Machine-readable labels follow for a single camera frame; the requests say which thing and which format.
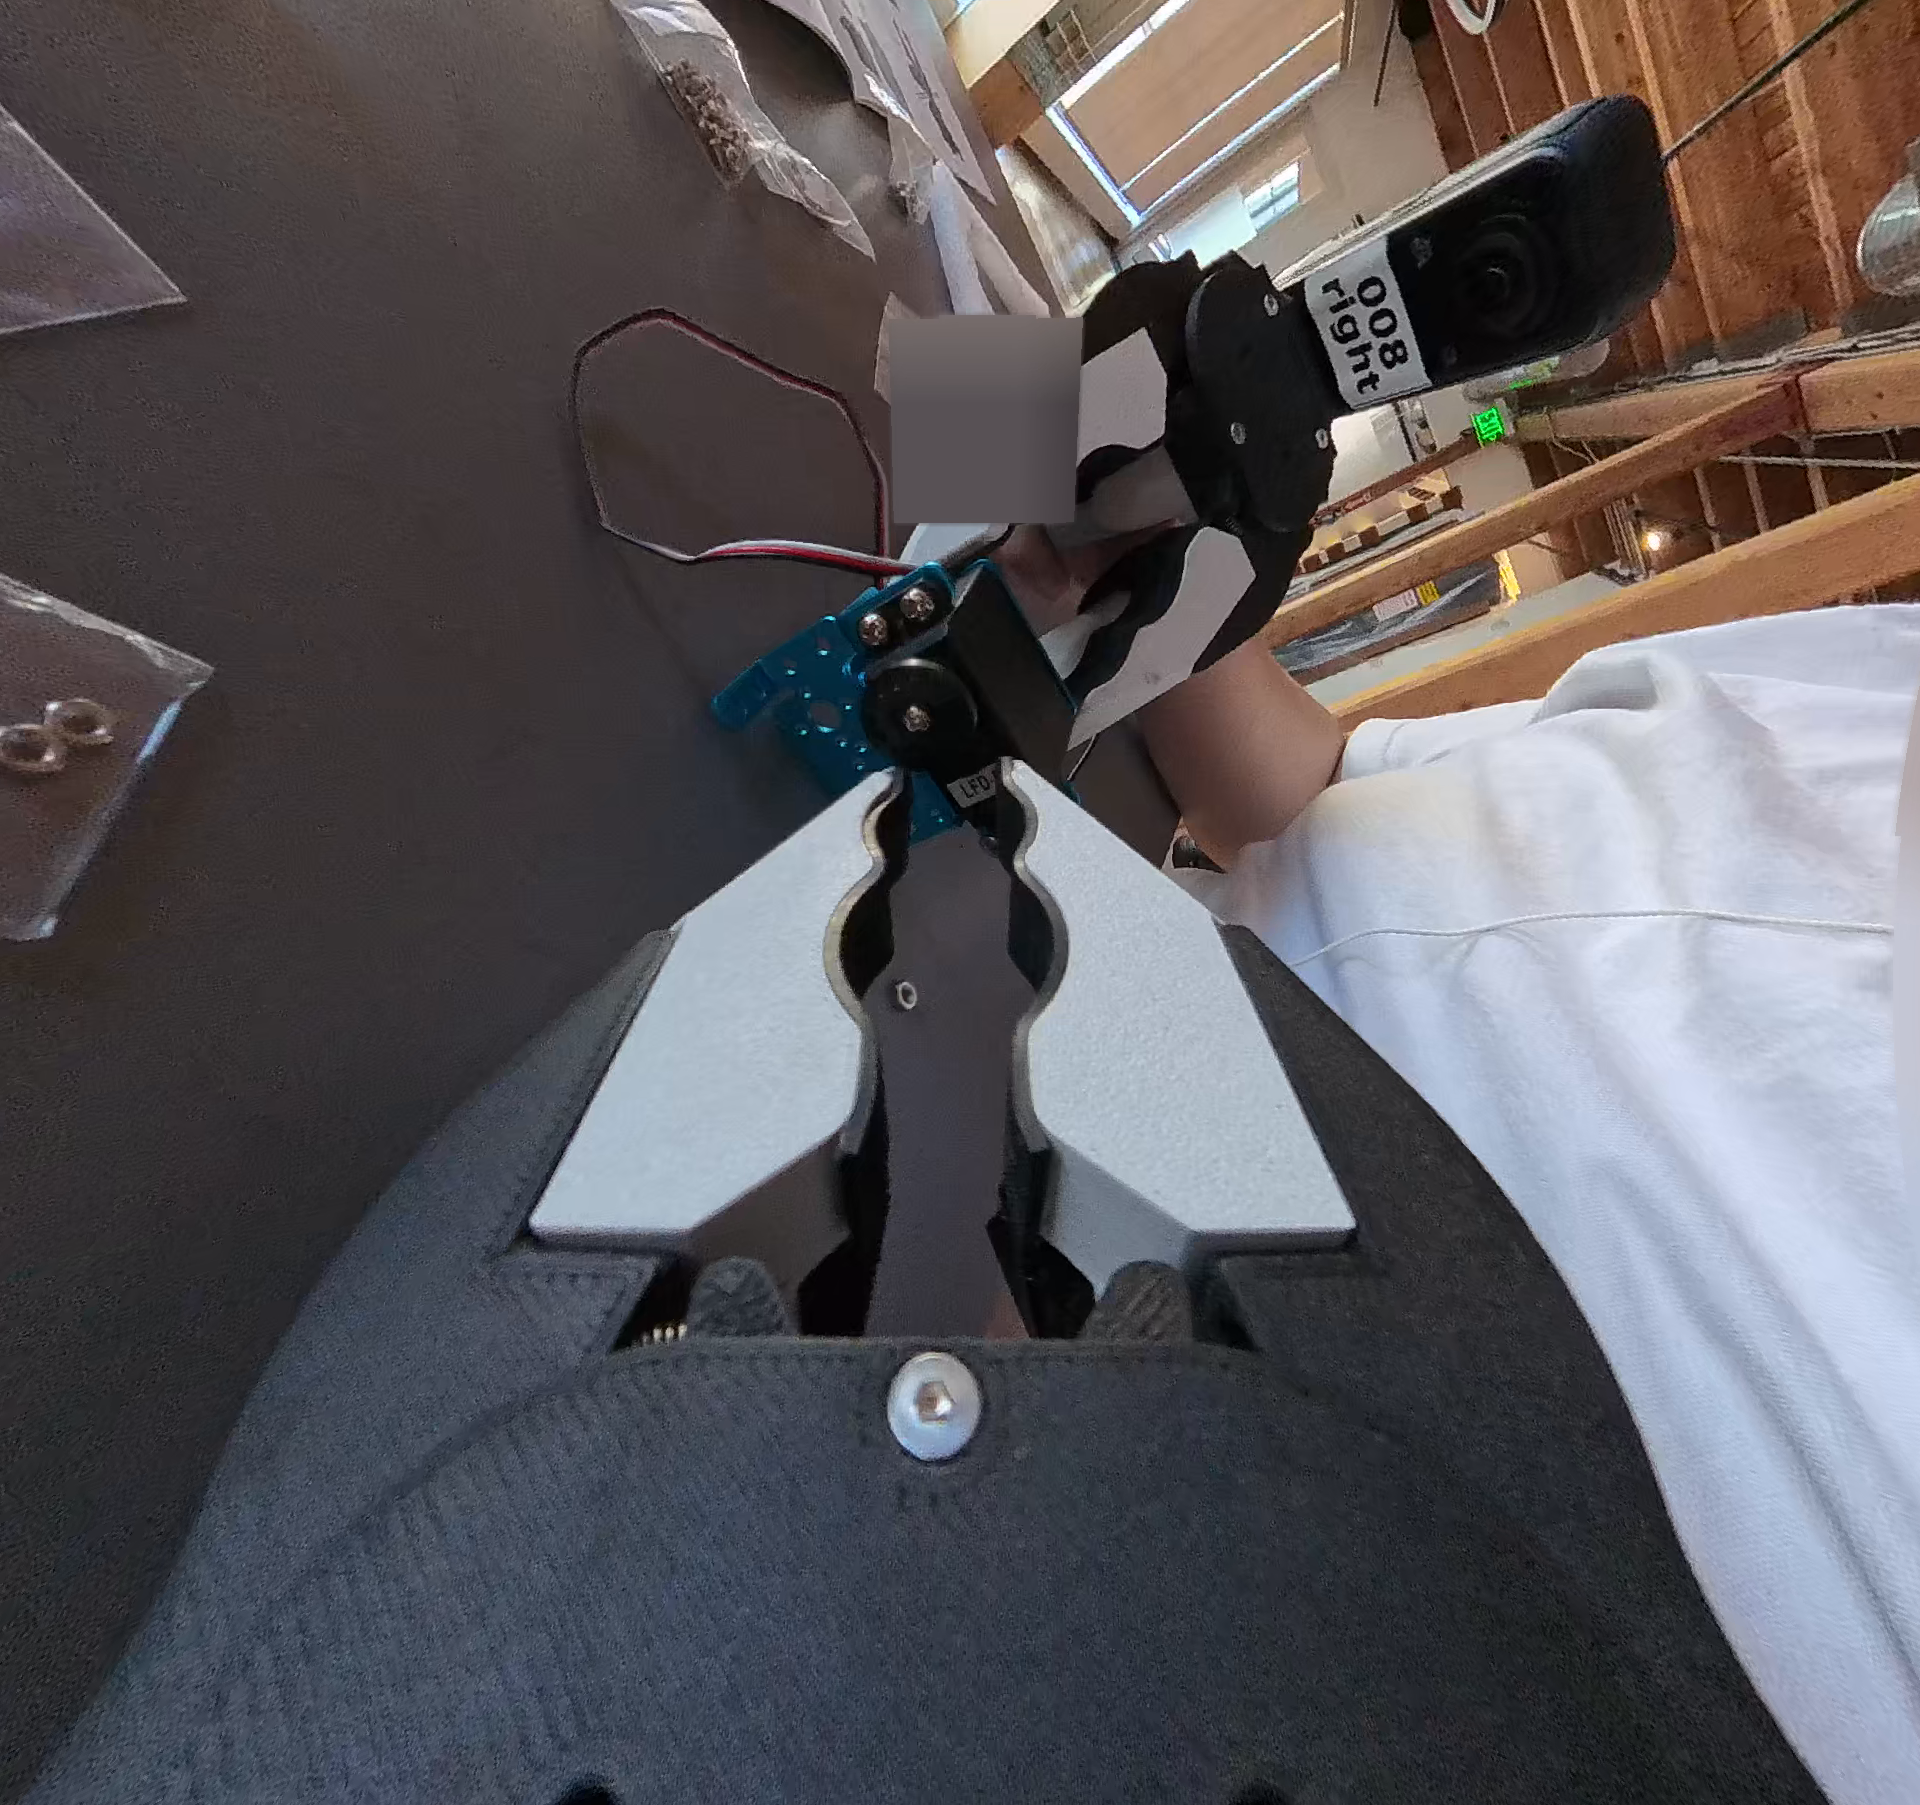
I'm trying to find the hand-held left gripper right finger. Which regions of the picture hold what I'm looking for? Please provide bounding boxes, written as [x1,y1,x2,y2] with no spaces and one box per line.
[1001,761,1361,1259]

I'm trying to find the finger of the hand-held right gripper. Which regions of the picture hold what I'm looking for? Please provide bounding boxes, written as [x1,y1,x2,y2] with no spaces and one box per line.
[1057,529,1260,755]
[898,325,1174,573]

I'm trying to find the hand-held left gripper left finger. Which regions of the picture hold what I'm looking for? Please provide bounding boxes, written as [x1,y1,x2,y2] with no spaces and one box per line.
[525,769,914,1259]

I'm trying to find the black servo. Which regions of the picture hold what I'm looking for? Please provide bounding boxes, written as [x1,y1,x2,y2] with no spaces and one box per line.
[712,561,1081,847]

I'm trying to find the person's right forearm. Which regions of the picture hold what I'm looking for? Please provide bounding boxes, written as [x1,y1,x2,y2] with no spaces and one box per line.
[1132,622,1351,877]

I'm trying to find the dark grey desk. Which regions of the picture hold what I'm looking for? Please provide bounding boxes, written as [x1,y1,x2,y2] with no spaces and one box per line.
[0,0,1187,1805]

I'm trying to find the person's right hand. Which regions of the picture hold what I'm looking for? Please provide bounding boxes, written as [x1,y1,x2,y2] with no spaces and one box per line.
[993,522,1156,638]

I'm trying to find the white shirt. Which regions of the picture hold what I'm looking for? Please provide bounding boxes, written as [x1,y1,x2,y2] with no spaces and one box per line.
[1198,602,1920,1805]

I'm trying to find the printed instruction sheet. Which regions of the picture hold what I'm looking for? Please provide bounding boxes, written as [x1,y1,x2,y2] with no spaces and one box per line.
[579,0,1051,313]

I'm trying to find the clear bag with silver screws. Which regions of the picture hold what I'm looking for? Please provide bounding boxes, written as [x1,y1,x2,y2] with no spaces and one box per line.
[591,0,880,262]

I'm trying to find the clear bag with two nuts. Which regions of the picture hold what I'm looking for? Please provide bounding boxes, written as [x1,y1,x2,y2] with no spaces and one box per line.
[0,576,215,943]

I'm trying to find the clear bag with white label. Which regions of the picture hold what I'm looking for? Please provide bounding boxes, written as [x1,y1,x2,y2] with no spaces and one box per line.
[0,101,188,338]

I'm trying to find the silver air duct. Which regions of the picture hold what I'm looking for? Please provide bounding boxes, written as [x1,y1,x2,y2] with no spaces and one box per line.
[1856,140,1920,298]

